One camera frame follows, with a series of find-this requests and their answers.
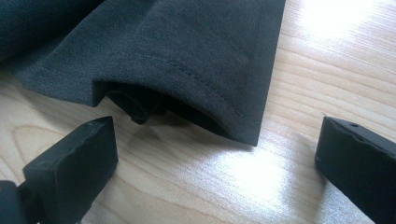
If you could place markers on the dark grey garment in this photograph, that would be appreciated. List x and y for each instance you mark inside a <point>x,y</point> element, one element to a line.
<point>162,53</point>

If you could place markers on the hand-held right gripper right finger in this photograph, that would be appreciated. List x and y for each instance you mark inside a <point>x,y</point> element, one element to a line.
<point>361,161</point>

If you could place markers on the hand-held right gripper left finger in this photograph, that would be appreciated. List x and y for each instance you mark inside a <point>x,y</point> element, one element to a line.
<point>73,165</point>

